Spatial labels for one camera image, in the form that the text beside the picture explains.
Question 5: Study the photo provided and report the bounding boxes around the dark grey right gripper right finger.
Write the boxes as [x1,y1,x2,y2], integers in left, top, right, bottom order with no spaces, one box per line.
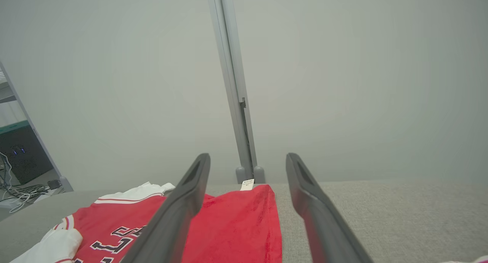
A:
[286,152,372,263]

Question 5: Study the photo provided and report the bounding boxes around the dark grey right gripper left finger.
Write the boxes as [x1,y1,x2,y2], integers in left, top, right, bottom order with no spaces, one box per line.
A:
[121,153,211,263]

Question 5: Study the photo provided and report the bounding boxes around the red and white jersey garment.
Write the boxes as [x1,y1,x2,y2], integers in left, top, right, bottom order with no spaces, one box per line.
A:
[10,178,283,263]

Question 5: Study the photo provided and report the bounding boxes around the grey fabric covered surface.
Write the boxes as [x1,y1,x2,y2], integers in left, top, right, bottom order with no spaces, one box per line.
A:
[0,180,488,263]

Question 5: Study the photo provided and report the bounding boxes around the pale pink white cloth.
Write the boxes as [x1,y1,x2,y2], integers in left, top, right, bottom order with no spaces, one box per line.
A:
[442,255,488,263]

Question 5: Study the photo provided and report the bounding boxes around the black perforated computer case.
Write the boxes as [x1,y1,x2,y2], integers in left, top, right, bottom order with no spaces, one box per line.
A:
[0,120,54,185]

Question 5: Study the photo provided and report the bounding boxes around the bundle of thin cables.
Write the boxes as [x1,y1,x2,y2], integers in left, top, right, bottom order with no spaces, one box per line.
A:
[0,152,52,214]

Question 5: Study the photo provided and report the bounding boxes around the grey slanted partition end post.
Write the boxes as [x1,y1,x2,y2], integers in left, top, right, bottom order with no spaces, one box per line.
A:
[0,61,74,192]

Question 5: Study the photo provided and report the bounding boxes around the grey partition post with cable slot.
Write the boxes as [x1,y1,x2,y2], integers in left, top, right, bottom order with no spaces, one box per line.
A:
[206,0,266,184]

